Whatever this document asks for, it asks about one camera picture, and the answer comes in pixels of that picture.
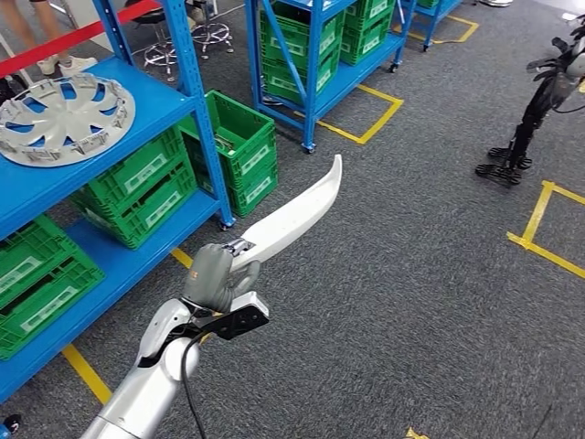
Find black stool chrome base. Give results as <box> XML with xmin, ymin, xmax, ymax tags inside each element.
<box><xmin>185</xmin><ymin>0</ymin><xmax>234</xmax><ymax>62</ymax></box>
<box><xmin>126</xmin><ymin>0</ymin><xmax>180</xmax><ymax>83</ymax></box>

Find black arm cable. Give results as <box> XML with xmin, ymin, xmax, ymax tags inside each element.
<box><xmin>180</xmin><ymin>331</ymin><xmax>216</xmax><ymax>439</ymax></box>

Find person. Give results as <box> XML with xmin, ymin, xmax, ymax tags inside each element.
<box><xmin>0</xmin><ymin>0</ymin><xmax>100</xmax><ymax>77</ymax></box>

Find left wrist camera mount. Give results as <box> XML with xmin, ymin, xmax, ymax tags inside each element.
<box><xmin>187</xmin><ymin>290</ymin><xmax>271</xmax><ymax>342</ymax></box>

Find black humanoid robot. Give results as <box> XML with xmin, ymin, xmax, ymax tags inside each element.
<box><xmin>475</xmin><ymin>15</ymin><xmax>585</xmax><ymax>187</ymax></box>

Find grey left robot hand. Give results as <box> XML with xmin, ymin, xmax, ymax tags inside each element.
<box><xmin>182</xmin><ymin>239</ymin><xmax>262</xmax><ymax>315</ymax></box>

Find blue metal shelf rack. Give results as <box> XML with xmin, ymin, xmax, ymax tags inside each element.
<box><xmin>244</xmin><ymin>0</ymin><xmax>417</xmax><ymax>153</ymax></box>
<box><xmin>0</xmin><ymin>0</ymin><xmax>236</xmax><ymax>404</ymax></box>
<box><xmin>402</xmin><ymin>0</ymin><xmax>462</xmax><ymax>53</ymax></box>

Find red barrier belt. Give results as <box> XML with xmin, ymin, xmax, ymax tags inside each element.
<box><xmin>0</xmin><ymin>0</ymin><xmax>161</xmax><ymax>80</ymax></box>

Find silver wheel hubcap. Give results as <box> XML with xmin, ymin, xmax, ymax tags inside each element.
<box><xmin>0</xmin><ymin>72</ymin><xmax>136</xmax><ymax>169</ymax></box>

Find white plastic part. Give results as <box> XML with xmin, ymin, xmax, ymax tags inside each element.
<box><xmin>228</xmin><ymin>154</ymin><xmax>343</xmax><ymax>273</ymax></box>

